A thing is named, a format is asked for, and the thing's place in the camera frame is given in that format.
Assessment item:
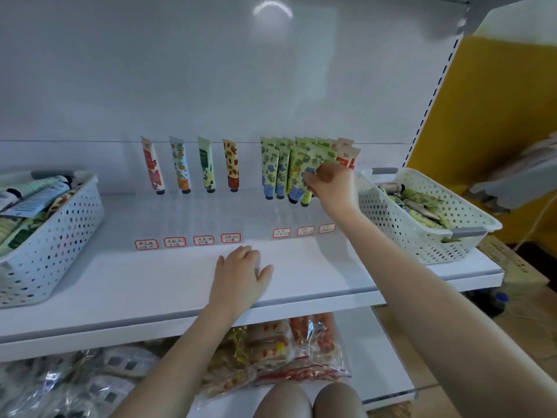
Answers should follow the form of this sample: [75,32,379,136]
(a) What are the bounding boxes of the person's right hand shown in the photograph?
[305,161,360,223]

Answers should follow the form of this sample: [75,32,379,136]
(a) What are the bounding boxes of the person's left hand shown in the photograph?
[207,245,274,324]

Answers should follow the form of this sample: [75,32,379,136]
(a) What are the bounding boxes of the white perforated plastic basket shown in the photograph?
[0,172,104,308]
[357,167,503,265]

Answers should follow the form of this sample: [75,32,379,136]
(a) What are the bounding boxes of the pile of green hand cream tubes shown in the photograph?
[378,181,454,232]

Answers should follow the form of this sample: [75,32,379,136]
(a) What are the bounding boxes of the white metal shelf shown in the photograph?
[0,0,557,418]

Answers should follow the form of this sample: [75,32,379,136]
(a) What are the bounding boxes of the row of hand cream tubes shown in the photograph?
[141,135,361,207]

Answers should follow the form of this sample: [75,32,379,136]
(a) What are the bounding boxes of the pile of pale hand cream tubes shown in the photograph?
[0,174,75,258]

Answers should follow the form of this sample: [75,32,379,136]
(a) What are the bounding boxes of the person's right forearm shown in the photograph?
[335,211,557,418]

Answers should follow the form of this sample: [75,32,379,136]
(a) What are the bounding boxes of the person's left forearm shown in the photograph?
[113,307,254,418]

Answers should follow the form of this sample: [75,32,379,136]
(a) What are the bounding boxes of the person's left leg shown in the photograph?
[254,383,314,418]

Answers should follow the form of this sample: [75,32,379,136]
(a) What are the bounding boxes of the person's leg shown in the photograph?
[254,383,314,418]
[313,381,368,418]

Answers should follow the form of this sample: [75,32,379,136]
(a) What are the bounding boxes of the person's right leg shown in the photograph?
[313,381,368,418]

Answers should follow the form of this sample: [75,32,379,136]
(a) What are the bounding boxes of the pile of snack packets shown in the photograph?
[0,313,352,418]

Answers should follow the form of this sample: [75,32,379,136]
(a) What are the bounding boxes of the clear divider tray with labels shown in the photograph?
[135,224,338,251]

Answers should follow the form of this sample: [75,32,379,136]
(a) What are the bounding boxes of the small brown cardboard box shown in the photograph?
[477,235,549,288]

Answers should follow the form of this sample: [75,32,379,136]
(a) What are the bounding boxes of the cluster of green bottles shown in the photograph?
[486,290,513,312]

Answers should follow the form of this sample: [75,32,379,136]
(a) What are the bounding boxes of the white hanging cable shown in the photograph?
[513,191,557,253]

